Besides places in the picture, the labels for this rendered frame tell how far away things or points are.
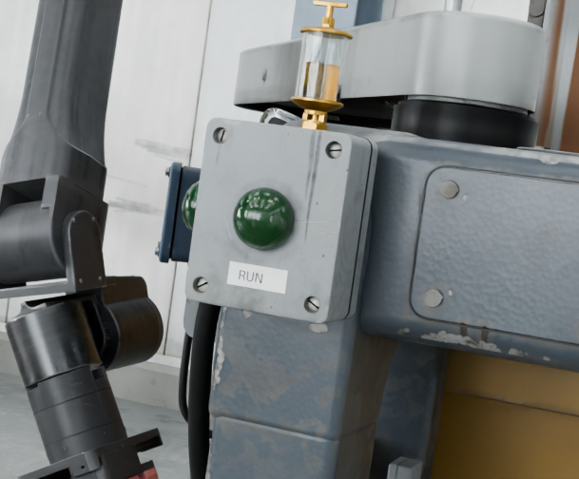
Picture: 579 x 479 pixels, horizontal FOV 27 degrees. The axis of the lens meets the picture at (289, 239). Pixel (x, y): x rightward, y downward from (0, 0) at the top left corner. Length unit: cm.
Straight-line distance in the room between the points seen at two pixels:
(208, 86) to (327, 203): 580
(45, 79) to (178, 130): 551
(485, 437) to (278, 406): 31
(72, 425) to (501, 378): 30
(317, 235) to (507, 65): 21
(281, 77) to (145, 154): 550
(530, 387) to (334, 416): 25
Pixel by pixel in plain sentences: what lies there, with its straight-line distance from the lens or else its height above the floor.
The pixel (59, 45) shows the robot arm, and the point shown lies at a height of 138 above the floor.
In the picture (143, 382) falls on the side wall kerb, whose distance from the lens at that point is 646.
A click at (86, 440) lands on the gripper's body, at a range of 84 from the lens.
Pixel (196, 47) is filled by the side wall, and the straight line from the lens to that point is 641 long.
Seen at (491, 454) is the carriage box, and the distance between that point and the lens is 90.
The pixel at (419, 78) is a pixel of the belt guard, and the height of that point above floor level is 138.
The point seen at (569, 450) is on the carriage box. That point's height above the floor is 114.
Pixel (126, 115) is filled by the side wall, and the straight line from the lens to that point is 654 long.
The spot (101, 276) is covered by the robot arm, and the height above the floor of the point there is 122.
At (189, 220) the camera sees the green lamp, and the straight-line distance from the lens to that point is 59.
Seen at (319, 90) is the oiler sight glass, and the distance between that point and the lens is 64.
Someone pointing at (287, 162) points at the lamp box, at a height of 131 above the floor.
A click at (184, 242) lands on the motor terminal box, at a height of 123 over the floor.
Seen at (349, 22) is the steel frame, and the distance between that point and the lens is 564.
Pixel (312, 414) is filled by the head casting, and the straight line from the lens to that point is 61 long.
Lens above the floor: 131
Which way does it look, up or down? 3 degrees down
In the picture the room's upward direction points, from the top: 8 degrees clockwise
